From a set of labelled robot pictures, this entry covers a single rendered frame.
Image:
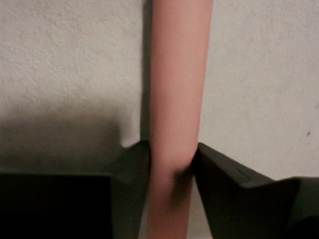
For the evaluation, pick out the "pink long bar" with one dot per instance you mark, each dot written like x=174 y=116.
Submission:
x=180 y=37

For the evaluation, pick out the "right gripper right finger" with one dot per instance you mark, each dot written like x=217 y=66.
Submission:
x=241 y=203

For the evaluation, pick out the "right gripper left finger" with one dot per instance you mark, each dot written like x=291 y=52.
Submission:
x=107 y=204

